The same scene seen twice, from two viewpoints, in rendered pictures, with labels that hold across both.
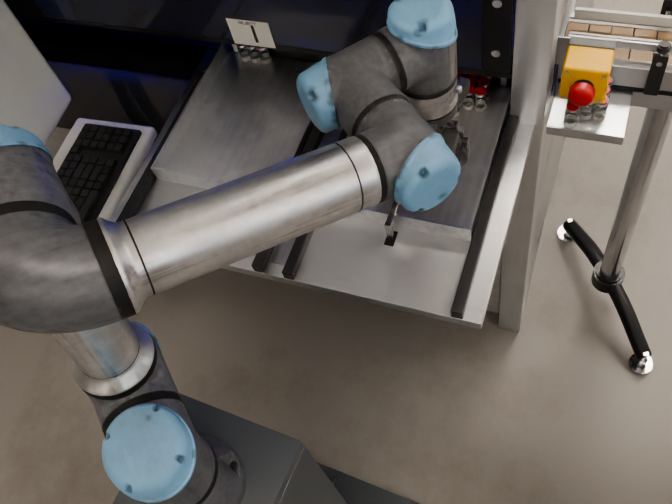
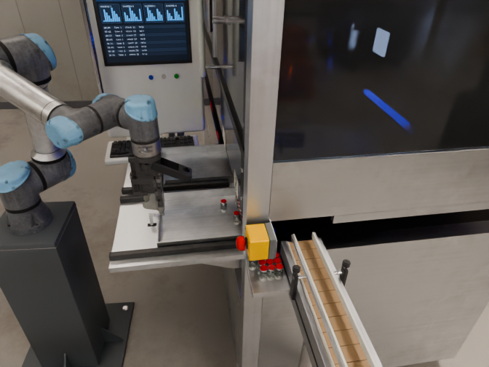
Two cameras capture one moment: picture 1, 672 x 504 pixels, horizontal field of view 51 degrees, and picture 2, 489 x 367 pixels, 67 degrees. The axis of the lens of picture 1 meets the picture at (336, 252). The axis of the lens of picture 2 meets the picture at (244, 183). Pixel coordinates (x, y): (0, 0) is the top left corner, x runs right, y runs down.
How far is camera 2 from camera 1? 1.01 m
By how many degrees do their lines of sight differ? 38
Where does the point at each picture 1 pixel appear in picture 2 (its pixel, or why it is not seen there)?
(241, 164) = not seen: hidden behind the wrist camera
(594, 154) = not seen: outside the picture
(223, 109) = (205, 158)
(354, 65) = (110, 99)
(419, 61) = (124, 116)
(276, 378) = (167, 294)
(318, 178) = (36, 97)
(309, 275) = (124, 207)
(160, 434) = (14, 172)
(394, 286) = (124, 233)
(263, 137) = (194, 172)
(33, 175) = (22, 48)
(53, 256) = not seen: outside the picture
